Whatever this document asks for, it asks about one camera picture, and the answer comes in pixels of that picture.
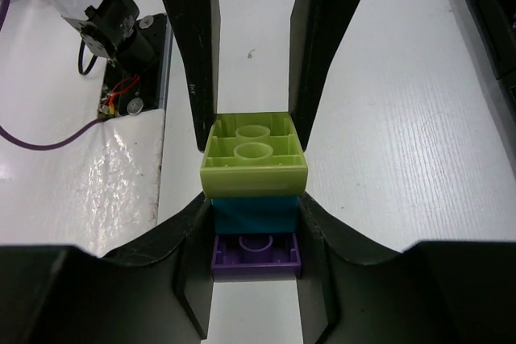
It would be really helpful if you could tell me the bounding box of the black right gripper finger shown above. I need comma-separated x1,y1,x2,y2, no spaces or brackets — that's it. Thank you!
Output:
289,0,360,149
162,0,220,152

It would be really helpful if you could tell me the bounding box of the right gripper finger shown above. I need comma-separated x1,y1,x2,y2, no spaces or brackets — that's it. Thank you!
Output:
1,194,214,343
297,195,515,343

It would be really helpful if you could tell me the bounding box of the purple oval lego piece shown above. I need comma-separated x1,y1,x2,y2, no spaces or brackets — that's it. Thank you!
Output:
210,234,302,282

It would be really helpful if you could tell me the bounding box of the teal pink lego brick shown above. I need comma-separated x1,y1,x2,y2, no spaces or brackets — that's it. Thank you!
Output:
211,196,300,235

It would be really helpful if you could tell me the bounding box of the yellow green lego brick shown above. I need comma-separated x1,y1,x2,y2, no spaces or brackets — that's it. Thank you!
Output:
200,112,308,199

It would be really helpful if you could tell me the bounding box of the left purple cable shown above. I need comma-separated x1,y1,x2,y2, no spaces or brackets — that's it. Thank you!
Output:
0,0,106,151

